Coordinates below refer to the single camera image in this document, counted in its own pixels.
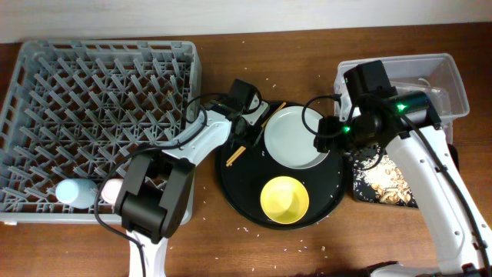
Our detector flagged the grey round plate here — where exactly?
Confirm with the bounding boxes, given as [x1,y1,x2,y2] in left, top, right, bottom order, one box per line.
[264,106,329,169]

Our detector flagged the yellow bowl with shells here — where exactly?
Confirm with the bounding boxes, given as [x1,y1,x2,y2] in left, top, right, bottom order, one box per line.
[260,176,310,225]

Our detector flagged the pink cup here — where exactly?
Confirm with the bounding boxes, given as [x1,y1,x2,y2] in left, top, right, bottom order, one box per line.
[101,179,123,205]

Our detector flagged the light blue cup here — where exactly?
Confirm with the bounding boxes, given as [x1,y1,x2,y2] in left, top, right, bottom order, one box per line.
[55,179,97,209]

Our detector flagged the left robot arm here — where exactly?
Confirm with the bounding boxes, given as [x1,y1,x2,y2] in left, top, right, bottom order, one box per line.
[113,79,268,276]

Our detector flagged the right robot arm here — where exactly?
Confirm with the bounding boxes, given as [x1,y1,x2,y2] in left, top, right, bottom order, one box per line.
[312,60,491,276]

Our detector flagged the grey dishwasher rack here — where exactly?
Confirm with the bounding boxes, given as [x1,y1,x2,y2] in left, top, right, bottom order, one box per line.
[1,40,201,224]

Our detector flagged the round black tray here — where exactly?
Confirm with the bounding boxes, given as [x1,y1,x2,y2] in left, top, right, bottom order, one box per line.
[215,108,347,230]

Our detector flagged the black rectangular tray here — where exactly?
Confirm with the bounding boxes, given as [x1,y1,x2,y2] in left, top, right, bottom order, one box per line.
[351,142,460,209]

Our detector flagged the rice and nut shells pile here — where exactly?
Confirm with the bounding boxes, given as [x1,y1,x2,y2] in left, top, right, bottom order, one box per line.
[355,153,414,205]

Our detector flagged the clear plastic bin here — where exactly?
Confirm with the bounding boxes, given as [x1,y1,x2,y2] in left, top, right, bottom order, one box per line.
[333,52,470,145]

